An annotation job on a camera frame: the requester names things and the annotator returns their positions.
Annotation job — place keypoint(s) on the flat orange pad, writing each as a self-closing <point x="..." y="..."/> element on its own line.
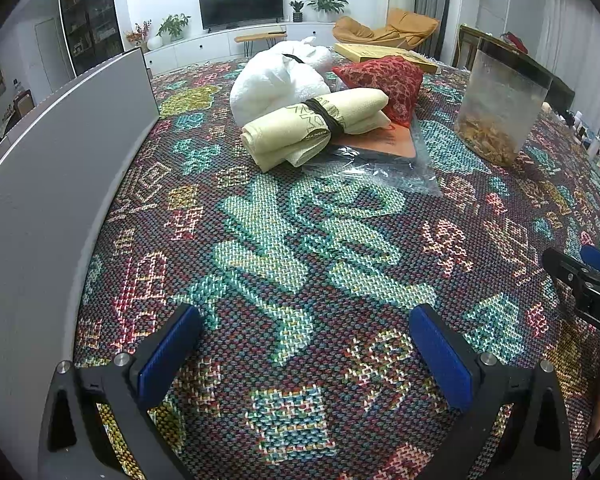
<point x="395" y="141"/>

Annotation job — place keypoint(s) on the red patterned pillow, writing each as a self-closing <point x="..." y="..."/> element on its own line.
<point x="390" y="82"/>

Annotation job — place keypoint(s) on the wooden chair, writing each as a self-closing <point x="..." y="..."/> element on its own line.
<point x="20" y="105"/>

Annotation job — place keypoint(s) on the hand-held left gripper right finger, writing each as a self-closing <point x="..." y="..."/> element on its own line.
<point x="442" y="360"/>

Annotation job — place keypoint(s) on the red cloth on rack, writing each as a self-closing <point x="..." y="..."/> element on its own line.
<point x="515" y="41"/>

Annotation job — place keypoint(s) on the black elastic band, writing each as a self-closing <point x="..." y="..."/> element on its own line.
<point x="325" y="112"/>

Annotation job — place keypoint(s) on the row of small bottles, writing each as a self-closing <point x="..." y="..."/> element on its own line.
<point x="595" y="145"/>

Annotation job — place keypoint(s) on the white television cabinet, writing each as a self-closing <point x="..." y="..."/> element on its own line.
<point x="210" y="47"/>

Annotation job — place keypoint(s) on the large leafy potted plant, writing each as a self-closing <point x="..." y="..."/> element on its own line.
<point x="326" y="2"/>

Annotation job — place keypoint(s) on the small dark-potted plant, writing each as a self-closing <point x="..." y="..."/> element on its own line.
<point x="296" y="10"/>

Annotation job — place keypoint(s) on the green potted plant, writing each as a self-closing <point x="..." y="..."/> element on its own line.
<point x="172" y="25"/>

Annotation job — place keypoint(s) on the orange lounge chair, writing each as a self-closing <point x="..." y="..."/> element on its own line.
<point x="380" y="30"/>

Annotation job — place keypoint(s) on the dark wooden rack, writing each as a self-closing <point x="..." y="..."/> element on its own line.
<point x="560" y="87"/>

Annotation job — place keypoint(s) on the wooden side table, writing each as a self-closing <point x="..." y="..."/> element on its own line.
<point x="260" y="36"/>

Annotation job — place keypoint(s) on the black flat television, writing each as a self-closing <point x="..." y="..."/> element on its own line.
<point x="242" y="2"/>

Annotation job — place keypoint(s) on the clear plastic bag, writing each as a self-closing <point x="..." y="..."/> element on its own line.
<point x="380" y="172"/>

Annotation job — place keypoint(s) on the white round vase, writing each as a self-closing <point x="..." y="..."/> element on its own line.
<point x="154" y="42"/>

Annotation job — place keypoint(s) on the clear jar with black lid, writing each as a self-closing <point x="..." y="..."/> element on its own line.
<point x="500" y="105"/>

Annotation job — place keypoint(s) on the grey bed headboard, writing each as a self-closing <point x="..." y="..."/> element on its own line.
<point x="45" y="185"/>

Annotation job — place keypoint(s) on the flat gold box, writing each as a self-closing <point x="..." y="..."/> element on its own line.
<point x="380" y="52"/>

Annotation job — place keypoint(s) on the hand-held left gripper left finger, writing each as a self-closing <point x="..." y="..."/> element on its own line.
<point x="167" y="355"/>

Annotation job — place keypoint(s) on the red flower branches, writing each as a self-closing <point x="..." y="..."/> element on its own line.
<point x="139" y="35"/>

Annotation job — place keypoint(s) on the colourful patterned blanket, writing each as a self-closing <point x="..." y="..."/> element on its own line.
<point x="280" y="270"/>

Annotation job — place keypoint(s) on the white plush toy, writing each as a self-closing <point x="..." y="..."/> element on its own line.
<point x="275" y="80"/>

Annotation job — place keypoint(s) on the cream towel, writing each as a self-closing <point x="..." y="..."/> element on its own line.
<point x="290" y="132"/>

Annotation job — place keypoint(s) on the dark glass display cabinet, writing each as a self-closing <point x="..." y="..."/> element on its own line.
<point x="90" y="10"/>

